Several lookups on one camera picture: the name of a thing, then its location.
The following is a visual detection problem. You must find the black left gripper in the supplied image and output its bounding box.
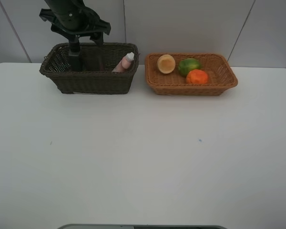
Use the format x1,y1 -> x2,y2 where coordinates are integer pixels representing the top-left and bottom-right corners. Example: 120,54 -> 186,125
39,0 -> 111,47

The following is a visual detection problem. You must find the dark green pump bottle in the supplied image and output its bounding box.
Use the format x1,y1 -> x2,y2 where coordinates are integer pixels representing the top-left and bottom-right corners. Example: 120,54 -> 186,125
69,37 -> 82,72

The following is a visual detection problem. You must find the pink bottle white cap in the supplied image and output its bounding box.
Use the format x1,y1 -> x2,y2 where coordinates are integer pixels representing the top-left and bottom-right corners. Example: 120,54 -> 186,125
112,52 -> 134,73

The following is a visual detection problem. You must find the red yellow peach toy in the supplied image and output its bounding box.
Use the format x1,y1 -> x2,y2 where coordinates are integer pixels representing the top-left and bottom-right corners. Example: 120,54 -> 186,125
157,54 -> 176,74

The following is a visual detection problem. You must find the green lime toy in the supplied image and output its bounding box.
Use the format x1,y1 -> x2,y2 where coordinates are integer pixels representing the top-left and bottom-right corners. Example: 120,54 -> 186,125
178,58 -> 201,77

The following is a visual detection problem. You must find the orange tangerine toy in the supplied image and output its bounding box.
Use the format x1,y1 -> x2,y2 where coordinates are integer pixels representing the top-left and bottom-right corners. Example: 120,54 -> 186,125
186,69 -> 209,84

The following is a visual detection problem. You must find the translucent purple plastic cup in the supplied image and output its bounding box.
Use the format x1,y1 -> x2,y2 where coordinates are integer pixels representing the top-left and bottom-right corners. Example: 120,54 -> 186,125
81,45 -> 105,72

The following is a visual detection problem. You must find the dark brown wicker basket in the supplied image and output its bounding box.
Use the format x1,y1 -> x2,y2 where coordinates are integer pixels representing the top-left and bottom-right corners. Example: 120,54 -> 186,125
40,42 -> 139,94

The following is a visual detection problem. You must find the light orange wicker basket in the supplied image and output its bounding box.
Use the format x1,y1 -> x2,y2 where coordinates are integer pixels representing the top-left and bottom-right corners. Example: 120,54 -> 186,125
145,52 -> 238,96

